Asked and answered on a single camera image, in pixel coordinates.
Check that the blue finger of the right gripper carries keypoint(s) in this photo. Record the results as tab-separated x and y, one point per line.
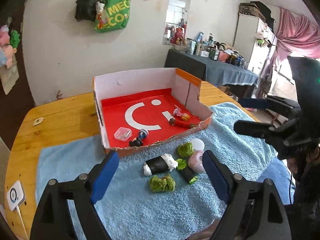
254	103
252	129

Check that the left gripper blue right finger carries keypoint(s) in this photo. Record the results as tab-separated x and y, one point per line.
219	175

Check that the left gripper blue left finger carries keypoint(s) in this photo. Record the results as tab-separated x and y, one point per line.
101	175

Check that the pink round device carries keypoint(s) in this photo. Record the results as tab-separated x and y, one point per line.
195	162

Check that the white round lid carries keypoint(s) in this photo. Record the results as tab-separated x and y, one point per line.
197	144

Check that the green fuzzy ball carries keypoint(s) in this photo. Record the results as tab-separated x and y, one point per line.
185	150

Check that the clear small plastic box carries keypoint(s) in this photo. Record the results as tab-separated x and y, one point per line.
123	134

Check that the blue black figurine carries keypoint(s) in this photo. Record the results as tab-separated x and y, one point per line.
138	141

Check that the green fuzzy clump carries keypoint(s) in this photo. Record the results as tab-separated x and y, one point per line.
164	184

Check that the black white sock roll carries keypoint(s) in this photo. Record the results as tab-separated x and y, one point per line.
159	164

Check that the yellow cartoon boy figurine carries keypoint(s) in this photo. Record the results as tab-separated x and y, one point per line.
185	117

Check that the pink cartoon figurine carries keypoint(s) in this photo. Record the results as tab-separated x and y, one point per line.
177	111

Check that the table with blue cloth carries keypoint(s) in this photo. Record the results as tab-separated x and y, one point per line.
241	81

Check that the light blue towel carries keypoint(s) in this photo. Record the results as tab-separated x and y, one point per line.
130	210

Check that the white refrigerator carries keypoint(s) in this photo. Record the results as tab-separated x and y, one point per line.
255	42

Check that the orange cardboard box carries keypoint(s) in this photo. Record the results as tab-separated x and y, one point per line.
145	99

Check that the pink curtain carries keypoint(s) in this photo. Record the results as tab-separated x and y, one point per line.
295	35

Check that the white charger device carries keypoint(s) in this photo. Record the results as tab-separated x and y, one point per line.
15	195

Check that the small wooden tag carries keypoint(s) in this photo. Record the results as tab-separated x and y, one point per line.
38	121

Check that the red pink plush doll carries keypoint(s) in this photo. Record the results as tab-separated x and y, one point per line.
178	37

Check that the green tote bag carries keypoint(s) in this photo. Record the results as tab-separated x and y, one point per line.
112	15

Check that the peach plush toy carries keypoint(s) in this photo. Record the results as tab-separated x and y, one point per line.
7	52

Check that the green plush toy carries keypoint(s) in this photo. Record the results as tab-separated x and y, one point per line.
15	38

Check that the pink plush toy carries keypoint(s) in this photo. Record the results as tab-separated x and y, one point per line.
4	35

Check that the black hanging bag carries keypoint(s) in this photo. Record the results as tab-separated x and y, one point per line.
85	10

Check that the wall mirror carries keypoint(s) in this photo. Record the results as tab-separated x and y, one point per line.
176	16

